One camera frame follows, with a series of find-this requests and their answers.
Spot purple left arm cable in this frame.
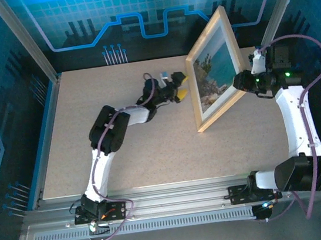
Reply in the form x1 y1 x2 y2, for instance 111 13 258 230
76 72 176 240

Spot white mat board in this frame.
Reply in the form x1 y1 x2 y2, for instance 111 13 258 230
187 17 246 117

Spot aluminium enclosure post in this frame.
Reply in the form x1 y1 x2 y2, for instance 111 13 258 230
0 0 63 89
252 0 319 54

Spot aluminium mounting rail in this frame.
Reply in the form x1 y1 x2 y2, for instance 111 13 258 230
20 162 321 236

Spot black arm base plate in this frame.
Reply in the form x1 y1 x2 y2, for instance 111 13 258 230
227 180 283 206
72 200 130 227

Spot grey slotted cable duct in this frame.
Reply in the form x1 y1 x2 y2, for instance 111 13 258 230
32 205 258 240

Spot blue edged aluminium side rail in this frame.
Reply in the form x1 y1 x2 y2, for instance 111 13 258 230
14 73 79 210

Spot black control box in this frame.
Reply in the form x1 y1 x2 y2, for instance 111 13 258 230
252 201 274 223

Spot light wooden picture frame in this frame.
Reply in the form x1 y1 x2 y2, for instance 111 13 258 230
178 3 254 134

